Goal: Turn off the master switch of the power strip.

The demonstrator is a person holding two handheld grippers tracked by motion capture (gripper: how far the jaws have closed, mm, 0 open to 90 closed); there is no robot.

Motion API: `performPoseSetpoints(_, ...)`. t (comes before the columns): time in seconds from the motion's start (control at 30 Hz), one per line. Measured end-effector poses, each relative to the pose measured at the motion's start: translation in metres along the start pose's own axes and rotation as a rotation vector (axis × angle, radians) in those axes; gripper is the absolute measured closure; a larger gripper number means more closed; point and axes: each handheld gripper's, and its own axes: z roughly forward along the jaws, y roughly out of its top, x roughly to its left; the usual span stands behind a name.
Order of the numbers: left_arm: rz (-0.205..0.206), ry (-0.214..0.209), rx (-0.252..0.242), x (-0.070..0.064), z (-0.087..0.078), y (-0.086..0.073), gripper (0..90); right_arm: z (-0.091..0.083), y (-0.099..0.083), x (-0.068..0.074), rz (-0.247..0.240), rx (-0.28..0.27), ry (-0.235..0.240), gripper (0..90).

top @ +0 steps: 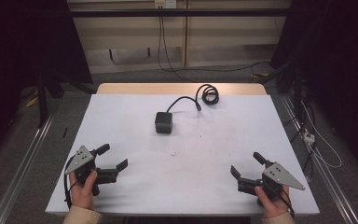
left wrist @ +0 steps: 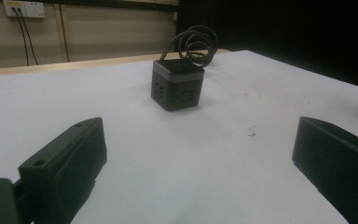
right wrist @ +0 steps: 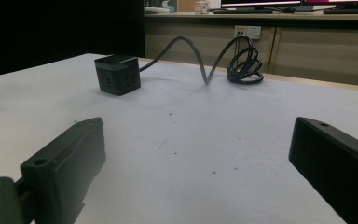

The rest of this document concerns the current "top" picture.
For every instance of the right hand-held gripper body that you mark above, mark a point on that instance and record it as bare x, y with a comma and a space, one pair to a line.
279, 175

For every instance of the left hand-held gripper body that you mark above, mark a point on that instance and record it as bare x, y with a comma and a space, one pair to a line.
80, 158

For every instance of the black power adapter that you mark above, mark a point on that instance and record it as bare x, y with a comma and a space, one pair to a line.
163, 123

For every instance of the person's right hand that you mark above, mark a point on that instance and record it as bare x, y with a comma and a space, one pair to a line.
273, 205

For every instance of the person's left hand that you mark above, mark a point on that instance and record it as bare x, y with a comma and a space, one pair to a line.
82, 193

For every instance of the small black floor object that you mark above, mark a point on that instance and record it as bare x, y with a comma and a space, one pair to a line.
65, 132

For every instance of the white power strip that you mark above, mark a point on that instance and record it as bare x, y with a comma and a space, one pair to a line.
309, 137

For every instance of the white table mat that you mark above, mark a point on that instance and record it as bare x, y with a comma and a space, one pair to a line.
183, 174

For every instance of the black metal stand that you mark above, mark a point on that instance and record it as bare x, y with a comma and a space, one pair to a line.
42, 99

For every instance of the yellow floor tape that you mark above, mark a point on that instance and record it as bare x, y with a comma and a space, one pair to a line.
32, 101

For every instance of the wooden table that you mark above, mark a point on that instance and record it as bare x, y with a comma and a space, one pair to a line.
155, 88

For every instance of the dark curtain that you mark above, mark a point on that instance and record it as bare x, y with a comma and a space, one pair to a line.
21, 40
341, 62

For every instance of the black horizontal metal bar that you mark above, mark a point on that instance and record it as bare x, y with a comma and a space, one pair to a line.
180, 12

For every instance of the aluminium floor rail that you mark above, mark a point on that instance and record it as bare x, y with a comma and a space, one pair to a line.
21, 171
326, 174

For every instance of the white wall socket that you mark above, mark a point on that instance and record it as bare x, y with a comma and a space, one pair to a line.
165, 3

